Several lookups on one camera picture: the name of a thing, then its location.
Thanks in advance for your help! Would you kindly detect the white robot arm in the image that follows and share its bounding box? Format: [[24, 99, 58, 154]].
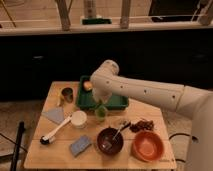
[[90, 60, 213, 171]]

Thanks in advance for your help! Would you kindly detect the green plastic cup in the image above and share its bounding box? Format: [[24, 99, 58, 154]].
[[95, 106, 108, 122]]

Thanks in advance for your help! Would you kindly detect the metal cup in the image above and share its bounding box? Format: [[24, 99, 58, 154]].
[[61, 87, 73, 103]]

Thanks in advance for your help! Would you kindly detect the orange round fruit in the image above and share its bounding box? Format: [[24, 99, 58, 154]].
[[83, 81, 93, 91]]

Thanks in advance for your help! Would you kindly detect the green plastic tray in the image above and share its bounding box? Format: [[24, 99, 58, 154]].
[[76, 75, 129, 110]]

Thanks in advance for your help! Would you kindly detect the metal fork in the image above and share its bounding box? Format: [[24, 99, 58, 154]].
[[101, 120, 131, 152]]

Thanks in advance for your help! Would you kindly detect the yellow banana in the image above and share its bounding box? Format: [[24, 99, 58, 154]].
[[57, 94, 64, 107]]

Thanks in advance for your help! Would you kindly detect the dark grape bunch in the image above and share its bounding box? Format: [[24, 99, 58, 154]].
[[130, 120, 154, 133]]

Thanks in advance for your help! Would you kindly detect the dark brown bowl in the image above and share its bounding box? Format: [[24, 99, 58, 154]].
[[96, 127, 124, 156]]

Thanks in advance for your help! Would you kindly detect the light blue cloth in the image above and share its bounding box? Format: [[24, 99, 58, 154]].
[[42, 107, 64, 124]]

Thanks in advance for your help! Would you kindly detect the green base block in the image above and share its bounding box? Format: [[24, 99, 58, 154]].
[[82, 18, 112, 25]]

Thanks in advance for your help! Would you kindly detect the blue sponge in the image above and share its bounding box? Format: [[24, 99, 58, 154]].
[[70, 135, 91, 157]]

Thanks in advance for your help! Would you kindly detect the orange plastic bowl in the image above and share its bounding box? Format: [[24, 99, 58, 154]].
[[131, 131, 164, 162]]

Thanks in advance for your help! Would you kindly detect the black monitor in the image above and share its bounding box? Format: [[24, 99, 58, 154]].
[[149, 0, 200, 22]]

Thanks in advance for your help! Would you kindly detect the black pole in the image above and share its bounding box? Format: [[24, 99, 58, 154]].
[[10, 121, 25, 171]]

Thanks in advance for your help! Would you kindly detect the black cable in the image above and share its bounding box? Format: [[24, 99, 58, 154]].
[[168, 132, 200, 144]]

